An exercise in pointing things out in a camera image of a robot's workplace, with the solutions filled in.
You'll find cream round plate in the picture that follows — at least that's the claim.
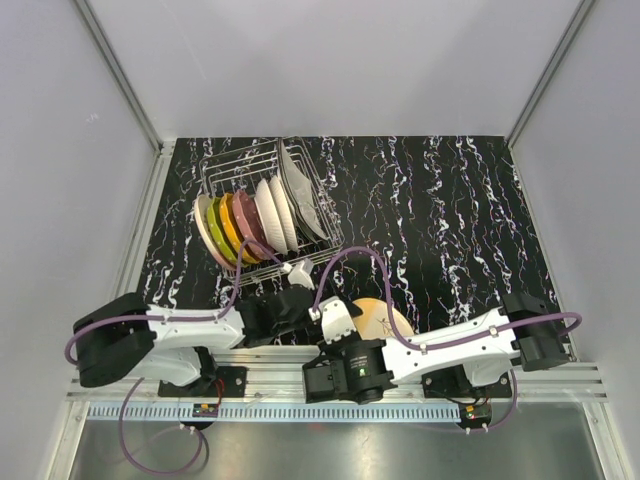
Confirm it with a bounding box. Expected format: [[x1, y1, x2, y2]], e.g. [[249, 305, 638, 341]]
[[193, 195, 223, 262], [347, 297, 394, 340]]

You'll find pink polka dot plate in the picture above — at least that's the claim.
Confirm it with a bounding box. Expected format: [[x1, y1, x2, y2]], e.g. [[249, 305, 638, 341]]
[[232, 190, 273, 260]]

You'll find green polka dot plate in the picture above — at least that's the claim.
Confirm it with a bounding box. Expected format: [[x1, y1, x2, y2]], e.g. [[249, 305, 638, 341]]
[[206, 197, 237, 268]]

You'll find orange polka dot plate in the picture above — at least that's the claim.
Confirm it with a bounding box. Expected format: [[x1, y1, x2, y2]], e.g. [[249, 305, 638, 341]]
[[219, 193, 244, 255]]

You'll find metal wire dish rack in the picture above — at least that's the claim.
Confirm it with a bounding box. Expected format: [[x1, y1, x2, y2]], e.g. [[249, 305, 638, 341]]
[[196, 137, 344, 284]]

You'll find floral patterned brown plate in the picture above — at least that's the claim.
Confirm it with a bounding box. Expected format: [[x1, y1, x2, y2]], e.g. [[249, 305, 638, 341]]
[[269, 176, 299, 252]]

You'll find white square plate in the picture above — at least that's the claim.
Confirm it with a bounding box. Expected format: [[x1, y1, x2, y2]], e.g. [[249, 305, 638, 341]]
[[278, 139, 316, 242], [282, 147, 327, 240]]

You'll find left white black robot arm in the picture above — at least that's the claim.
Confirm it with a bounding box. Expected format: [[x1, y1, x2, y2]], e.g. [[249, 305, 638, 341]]
[[64, 285, 315, 397]]

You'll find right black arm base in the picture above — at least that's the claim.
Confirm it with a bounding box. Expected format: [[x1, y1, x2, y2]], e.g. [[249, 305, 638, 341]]
[[421, 366, 512, 400]]

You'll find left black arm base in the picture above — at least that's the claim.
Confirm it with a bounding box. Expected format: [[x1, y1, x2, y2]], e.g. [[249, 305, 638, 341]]
[[157, 365, 248, 398]]

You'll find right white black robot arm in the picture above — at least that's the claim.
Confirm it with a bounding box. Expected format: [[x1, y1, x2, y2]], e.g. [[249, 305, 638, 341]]
[[302, 294, 569, 404]]

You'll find black marble pattern mat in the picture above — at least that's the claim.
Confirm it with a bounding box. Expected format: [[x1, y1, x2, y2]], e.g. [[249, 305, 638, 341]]
[[137, 136, 559, 333]]

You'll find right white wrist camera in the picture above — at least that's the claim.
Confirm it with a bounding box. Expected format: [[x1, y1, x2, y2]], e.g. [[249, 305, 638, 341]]
[[308, 296, 357, 344]]

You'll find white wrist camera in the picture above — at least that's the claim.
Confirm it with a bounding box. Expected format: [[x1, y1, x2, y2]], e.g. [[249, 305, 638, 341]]
[[280, 259, 315, 290], [308, 296, 357, 344]]

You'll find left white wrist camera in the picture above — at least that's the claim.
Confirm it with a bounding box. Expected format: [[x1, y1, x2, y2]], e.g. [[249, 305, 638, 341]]
[[280, 259, 315, 290]]

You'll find aluminium mounting rail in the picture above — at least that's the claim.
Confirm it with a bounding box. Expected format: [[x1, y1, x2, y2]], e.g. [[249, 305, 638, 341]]
[[65, 346, 608, 403]]

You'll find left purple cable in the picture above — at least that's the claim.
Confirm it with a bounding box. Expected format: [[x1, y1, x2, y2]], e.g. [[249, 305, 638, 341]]
[[66, 240, 294, 472]]

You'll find purple cable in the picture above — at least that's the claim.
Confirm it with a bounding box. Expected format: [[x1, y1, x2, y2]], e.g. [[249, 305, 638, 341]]
[[66, 240, 294, 472], [310, 246, 584, 431]]

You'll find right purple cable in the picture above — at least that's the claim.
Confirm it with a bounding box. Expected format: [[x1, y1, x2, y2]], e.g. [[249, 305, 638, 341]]
[[310, 246, 584, 431]]

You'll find white slotted cable duct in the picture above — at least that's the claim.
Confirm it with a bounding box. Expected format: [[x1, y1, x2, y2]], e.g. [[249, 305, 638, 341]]
[[87, 401, 460, 423]]

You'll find left aluminium frame post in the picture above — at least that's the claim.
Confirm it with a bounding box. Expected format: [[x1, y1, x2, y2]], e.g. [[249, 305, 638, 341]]
[[71, 0, 165, 155]]

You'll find aluminium frame post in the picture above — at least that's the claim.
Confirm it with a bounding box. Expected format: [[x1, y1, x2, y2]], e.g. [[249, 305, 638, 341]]
[[71, 0, 165, 155], [505, 0, 598, 150]]

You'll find right aluminium frame post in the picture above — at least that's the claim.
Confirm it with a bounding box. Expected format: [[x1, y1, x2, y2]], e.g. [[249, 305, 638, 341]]
[[505, 0, 598, 150]]

